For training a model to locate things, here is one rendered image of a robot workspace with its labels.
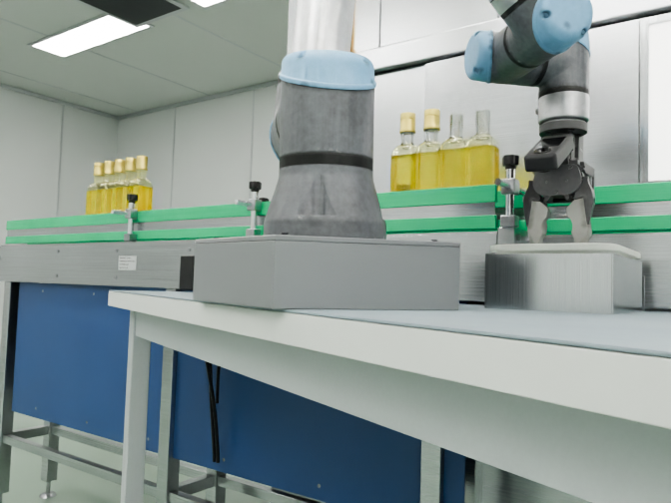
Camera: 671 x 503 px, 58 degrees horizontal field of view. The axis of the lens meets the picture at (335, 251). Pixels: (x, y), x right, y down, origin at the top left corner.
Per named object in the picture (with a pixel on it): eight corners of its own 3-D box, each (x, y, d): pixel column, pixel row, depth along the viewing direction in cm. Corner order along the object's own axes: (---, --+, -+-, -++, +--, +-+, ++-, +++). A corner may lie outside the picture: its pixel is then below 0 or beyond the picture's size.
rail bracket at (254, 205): (264, 240, 138) (266, 182, 139) (241, 237, 132) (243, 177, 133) (251, 240, 140) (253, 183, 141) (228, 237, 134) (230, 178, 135)
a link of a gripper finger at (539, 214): (550, 262, 97) (563, 207, 96) (537, 260, 92) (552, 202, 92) (531, 257, 99) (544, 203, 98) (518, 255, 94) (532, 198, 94)
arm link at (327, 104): (282, 149, 67) (284, 29, 68) (273, 167, 81) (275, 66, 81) (385, 154, 69) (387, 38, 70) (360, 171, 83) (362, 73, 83)
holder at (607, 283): (647, 310, 98) (647, 263, 99) (613, 314, 76) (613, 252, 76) (541, 306, 108) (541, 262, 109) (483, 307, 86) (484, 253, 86)
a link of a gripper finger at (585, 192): (601, 223, 89) (588, 166, 90) (599, 221, 88) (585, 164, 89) (569, 231, 91) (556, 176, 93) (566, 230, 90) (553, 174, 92)
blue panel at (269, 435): (498, 513, 120) (502, 300, 123) (462, 543, 106) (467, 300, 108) (62, 403, 212) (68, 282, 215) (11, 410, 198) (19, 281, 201)
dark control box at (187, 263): (227, 292, 141) (229, 256, 141) (202, 292, 135) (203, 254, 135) (203, 291, 146) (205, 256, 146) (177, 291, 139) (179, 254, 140)
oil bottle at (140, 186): (151, 247, 187) (155, 157, 189) (135, 245, 183) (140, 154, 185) (139, 247, 191) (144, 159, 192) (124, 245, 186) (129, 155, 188)
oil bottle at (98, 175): (107, 247, 201) (112, 164, 202) (92, 246, 196) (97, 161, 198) (97, 248, 204) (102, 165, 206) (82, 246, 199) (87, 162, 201)
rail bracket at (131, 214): (138, 243, 165) (141, 194, 165) (115, 241, 159) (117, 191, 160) (129, 243, 167) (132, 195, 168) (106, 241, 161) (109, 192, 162)
